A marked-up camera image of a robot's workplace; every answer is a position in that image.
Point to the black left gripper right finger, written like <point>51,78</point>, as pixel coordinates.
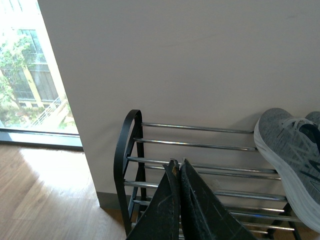
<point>203,216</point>

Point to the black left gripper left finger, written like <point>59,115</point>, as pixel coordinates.
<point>161,219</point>

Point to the grey sneaker front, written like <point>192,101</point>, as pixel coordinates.
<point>292,146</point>

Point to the grey sneaker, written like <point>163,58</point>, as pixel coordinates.
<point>292,146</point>
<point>314,116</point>

